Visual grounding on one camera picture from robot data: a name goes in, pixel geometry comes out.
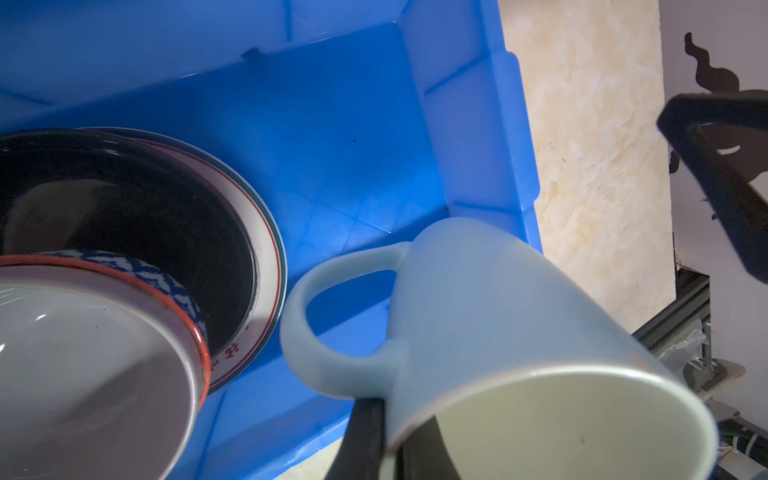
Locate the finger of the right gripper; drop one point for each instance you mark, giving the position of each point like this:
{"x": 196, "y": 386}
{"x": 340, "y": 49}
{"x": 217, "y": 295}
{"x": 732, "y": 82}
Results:
{"x": 740, "y": 209}

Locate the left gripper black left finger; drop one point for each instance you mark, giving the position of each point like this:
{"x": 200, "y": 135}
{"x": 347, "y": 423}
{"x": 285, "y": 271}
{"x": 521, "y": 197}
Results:
{"x": 361, "y": 451}

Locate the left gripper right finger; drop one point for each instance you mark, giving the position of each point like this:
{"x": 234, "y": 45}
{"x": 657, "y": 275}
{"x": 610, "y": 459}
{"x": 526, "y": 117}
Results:
{"x": 424, "y": 456}

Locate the light blue mug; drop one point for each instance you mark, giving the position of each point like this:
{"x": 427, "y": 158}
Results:
{"x": 527, "y": 376}

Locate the red patterned bowl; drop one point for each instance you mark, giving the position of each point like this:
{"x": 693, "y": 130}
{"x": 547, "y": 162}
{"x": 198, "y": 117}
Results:
{"x": 141, "y": 275}

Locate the blue plastic bin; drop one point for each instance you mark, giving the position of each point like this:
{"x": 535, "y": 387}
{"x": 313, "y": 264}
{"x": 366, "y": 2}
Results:
{"x": 358, "y": 123}

